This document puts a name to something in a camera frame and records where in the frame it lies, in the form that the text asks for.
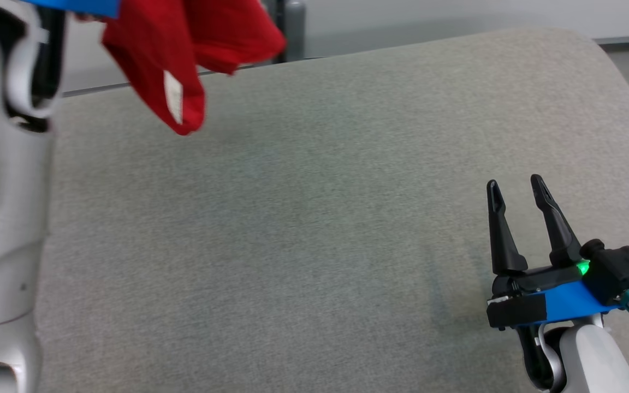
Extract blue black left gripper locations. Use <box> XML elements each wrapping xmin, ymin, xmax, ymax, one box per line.
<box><xmin>20</xmin><ymin>0</ymin><xmax>122</xmax><ymax>19</ymax></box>

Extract grey partition post two feet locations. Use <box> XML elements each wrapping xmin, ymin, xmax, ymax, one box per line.
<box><xmin>263</xmin><ymin>0</ymin><xmax>307</xmax><ymax>62</ymax></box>

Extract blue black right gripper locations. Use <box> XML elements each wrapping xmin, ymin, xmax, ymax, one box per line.
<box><xmin>486</xmin><ymin>174</ymin><xmax>621</xmax><ymax>331</ymax></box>

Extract red jersey number 23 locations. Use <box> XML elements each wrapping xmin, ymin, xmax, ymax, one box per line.
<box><xmin>77</xmin><ymin>0</ymin><xmax>287</xmax><ymax>136</ymax></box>

